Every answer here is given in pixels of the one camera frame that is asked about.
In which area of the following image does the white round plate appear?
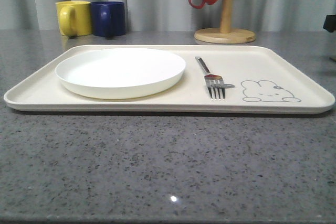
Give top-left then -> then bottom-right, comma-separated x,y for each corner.
55,48 -> 186,99

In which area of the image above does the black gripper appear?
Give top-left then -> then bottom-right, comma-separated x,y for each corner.
323,14 -> 335,33

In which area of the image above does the silver metal fork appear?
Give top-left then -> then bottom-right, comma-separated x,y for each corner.
195,57 -> 225,100

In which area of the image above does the dark blue mug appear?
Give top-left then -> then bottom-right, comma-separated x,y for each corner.
90,1 -> 126,37

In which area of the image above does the cream rabbit print tray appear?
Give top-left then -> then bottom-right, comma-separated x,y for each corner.
4,45 -> 335,114

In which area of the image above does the wooden mug tree stand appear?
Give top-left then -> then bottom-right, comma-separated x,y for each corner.
194,0 -> 256,44

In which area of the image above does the yellow mug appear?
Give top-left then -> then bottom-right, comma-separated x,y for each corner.
56,1 -> 92,37

